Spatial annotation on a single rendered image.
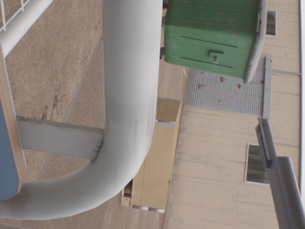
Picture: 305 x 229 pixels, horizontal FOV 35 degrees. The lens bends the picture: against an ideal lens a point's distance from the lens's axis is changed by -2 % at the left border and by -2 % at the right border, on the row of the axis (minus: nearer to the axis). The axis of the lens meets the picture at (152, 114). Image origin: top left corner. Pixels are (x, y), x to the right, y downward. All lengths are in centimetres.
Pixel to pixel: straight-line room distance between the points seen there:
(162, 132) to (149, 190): 79
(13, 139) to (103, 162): 4
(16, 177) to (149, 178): 558
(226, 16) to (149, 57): 550
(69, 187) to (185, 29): 537
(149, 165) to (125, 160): 551
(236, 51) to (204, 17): 54
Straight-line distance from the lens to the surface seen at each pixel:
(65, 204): 26
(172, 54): 607
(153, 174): 578
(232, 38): 557
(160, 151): 563
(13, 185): 25
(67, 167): 321
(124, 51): 18
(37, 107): 246
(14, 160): 24
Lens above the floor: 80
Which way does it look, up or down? 6 degrees down
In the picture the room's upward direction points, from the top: 98 degrees clockwise
